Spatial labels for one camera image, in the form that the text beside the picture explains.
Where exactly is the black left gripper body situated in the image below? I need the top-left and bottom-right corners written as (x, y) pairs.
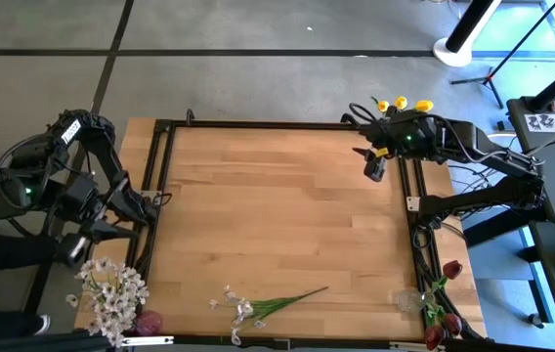
top-left (55, 219), bottom-right (112, 269)

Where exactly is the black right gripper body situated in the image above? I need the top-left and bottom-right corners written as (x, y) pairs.
top-left (363, 146), bottom-right (396, 184)

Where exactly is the white flower sprig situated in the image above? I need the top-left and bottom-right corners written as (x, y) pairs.
top-left (64, 257), bottom-right (135, 319)
top-left (84, 278), bottom-right (150, 349)

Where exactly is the purple glass vase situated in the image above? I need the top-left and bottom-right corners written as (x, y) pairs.
top-left (134, 310), bottom-right (164, 337)

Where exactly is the round clear glass vase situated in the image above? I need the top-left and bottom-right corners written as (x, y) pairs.
top-left (397, 287), bottom-right (428, 314)

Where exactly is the person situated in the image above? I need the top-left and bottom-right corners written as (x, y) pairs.
top-left (0, 233), bottom-right (57, 339)

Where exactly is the silver mounting plate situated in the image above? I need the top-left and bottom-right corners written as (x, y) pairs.
top-left (121, 334), bottom-right (175, 347)
top-left (388, 340), bottom-right (431, 352)

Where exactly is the red tulip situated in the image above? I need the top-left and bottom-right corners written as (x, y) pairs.
top-left (423, 305), bottom-right (448, 351)
top-left (421, 260), bottom-right (463, 300)
top-left (426, 302), bottom-right (463, 336)

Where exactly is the white round pole base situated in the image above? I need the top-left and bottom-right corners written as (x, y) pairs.
top-left (432, 34), bottom-right (475, 68)

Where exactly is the black desk leg bar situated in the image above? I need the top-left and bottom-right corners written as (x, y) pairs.
top-left (462, 204), bottom-right (550, 249)

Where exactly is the black tripod stand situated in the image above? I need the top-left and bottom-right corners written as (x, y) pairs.
top-left (449, 0), bottom-right (555, 110)

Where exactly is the green flower stems foreground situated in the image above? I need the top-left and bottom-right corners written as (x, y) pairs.
top-left (208, 285), bottom-right (330, 347)

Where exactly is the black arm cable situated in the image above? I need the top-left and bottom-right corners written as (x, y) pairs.
top-left (340, 101), bottom-right (391, 129)

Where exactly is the black cable bundle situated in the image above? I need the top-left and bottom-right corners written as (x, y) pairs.
top-left (411, 214), bottom-right (459, 294)

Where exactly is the black frame beam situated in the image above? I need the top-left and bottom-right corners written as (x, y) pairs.
top-left (0, 330), bottom-right (127, 352)

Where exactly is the black aluminium table frame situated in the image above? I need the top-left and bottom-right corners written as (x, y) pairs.
top-left (128, 108), bottom-right (487, 352)

